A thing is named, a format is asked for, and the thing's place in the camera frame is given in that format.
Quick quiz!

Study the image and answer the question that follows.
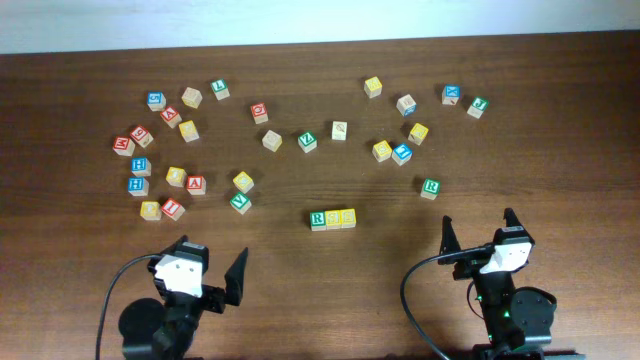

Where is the blue H block upper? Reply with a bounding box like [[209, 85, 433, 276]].
[[131, 157, 152, 177]]

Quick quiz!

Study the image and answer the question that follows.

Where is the green L block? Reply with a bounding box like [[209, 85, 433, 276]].
[[211, 79, 230, 101]]

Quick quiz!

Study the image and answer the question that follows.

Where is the green Z block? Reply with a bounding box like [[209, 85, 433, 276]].
[[298, 131, 318, 153]]

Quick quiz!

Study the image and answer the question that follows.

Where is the yellow block upper left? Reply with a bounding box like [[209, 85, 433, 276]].
[[179, 120, 200, 142]]

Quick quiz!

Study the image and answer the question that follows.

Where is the plain wood block picture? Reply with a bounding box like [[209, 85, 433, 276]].
[[331, 121, 348, 141]]

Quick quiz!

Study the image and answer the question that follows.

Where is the plain wood block centre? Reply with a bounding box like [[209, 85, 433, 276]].
[[262, 130, 283, 152]]

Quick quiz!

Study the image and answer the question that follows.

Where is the yellow Q block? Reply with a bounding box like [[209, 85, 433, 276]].
[[233, 171, 254, 194]]

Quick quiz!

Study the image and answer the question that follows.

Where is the blue S block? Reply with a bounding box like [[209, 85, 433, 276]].
[[146, 92, 166, 112]]

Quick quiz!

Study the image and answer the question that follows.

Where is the blue H block lower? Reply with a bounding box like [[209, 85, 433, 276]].
[[127, 177, 149, 197]]

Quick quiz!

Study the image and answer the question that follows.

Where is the yellow E block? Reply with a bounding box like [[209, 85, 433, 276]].
[[372, 140, 393, 162]]

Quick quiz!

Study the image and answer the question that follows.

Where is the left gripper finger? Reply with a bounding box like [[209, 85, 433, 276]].
[[161, 235, 188, 256], [224, 247, 249, 306]]

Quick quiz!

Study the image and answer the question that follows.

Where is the green r block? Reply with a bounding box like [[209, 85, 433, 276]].
[[310, 211, 327, 231], [420, 178, 441, 200]]

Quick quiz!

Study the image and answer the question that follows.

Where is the wood block blue D side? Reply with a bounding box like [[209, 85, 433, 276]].
[[396, 94, 417, 117]]

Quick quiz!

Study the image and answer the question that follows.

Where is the yellow C block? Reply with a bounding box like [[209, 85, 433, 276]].
[[140, 201, 162, 221]]

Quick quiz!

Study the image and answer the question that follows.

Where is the red G block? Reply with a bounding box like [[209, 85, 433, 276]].
[[250, 103, 269, 124]]

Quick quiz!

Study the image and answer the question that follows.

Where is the red I block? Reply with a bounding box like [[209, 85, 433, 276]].
[[161, 198, 185, 221]]

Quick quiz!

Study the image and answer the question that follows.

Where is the yellow O block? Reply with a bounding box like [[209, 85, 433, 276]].
[[165, 167, 188, 187]]

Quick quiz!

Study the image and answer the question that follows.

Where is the yellow block top right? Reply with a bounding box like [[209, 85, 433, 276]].
[[364, 76, 383, 98]]

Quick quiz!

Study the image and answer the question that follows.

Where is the green V block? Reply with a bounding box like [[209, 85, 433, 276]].
[[229, 192, 252, 214]]

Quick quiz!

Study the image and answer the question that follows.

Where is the red 9 block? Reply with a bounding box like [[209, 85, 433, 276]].
[[130, 125, 154, 148]]

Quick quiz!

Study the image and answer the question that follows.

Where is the blue L block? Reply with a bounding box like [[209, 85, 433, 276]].
[[392, 143, 413, 166]]

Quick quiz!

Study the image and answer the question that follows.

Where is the red M block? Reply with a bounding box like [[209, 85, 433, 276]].
[[113, 136, 135, 157]]

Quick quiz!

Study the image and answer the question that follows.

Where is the plain wood yellow-sided block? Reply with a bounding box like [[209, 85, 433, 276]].
[[181, 87, 203, 109]]

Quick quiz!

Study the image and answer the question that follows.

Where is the red a block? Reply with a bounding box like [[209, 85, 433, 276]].
[[186, 175, 207, 195], [160, 106, 182, 128]]

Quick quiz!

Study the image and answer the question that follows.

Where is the green J block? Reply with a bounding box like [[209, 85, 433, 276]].
[[467, 97, 489, 119]]

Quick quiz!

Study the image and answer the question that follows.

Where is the blue X block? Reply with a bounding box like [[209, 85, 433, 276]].
[[441, 84, 461, 105]]

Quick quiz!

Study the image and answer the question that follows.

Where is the red A block upper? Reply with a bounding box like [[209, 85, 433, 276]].
[[160, 106, 182, 128]]

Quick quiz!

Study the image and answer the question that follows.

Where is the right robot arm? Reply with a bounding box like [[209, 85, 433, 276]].
[[438, 208, 557, 359]]

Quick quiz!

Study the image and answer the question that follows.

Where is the blue h block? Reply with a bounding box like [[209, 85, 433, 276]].
[[127, 177, 149, 197], [131, 157, 152, 177]]

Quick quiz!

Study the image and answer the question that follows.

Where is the red A block lower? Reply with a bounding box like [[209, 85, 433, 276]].
[[186, 175, 207, 195]]

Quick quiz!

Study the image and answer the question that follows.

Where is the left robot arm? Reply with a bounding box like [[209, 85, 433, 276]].
[[118, 236, 249, 359]]

